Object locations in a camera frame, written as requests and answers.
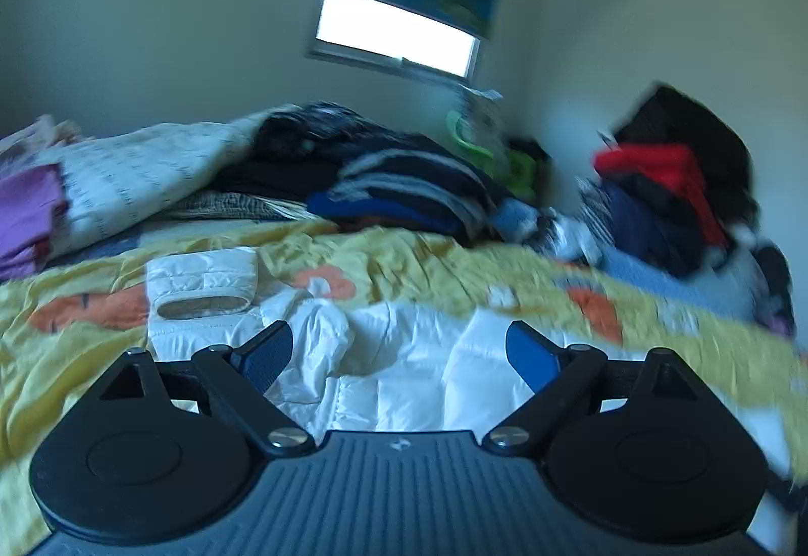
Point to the green plastic item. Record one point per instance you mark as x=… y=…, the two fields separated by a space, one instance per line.
x=470 y=142

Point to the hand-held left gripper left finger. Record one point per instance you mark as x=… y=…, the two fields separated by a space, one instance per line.
x=270 y=355

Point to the window with white frame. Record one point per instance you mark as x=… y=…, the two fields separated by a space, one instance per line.
x=391 y=32

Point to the white patterned quilt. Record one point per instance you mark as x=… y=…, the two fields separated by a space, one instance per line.
x=126 y=177

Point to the purple cloth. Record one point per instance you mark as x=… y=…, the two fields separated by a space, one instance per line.
x=25 y=215

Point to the pile of dark folded clothes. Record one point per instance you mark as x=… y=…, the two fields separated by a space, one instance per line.
x=410 y=183

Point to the light blue cloth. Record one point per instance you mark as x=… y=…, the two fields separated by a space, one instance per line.
x=514 y=218

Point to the navy garment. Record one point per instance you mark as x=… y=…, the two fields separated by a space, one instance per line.
x=644 y=228

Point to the white puffer jacket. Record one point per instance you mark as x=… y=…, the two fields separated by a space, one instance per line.
x=404 y=354

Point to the black folded garment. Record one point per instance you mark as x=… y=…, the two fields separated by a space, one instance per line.
x=278 y=174

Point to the red garment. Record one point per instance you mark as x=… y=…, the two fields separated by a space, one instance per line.
x=669 y=171

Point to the black hanging garment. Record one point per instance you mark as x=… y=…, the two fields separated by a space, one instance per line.
x=688 y=114

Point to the yellow floral bedsheet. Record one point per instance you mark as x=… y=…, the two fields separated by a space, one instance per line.
x=391 y=259

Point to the black and white patterned cloth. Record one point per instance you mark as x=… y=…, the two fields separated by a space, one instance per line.
x=577 y=228

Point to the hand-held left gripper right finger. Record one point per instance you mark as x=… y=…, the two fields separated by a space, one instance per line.
x=531 y=355

